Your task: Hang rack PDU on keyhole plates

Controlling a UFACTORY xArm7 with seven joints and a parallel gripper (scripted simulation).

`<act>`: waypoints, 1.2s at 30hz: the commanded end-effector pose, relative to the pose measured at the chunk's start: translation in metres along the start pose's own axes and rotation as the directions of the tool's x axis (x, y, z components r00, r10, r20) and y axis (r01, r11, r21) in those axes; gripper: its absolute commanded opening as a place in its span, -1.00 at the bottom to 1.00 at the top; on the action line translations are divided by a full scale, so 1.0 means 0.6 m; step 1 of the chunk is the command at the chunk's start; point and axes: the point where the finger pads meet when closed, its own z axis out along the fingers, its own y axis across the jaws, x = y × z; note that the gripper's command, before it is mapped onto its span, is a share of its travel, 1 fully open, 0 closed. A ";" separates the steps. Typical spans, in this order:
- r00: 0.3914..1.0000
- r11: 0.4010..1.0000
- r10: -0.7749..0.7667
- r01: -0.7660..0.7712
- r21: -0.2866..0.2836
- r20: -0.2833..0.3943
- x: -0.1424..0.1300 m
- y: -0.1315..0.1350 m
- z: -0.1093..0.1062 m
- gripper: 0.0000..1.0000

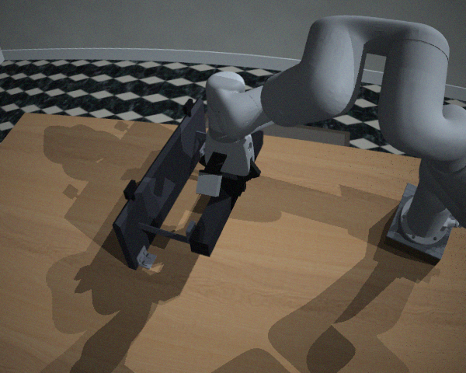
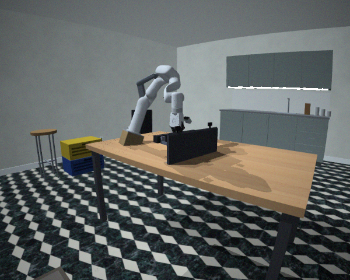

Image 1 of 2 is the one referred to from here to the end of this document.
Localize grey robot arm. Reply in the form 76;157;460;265
206;16;466;245

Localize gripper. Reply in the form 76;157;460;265
199;128;261;196

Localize black rectangular bar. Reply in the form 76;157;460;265
189;131;263;256

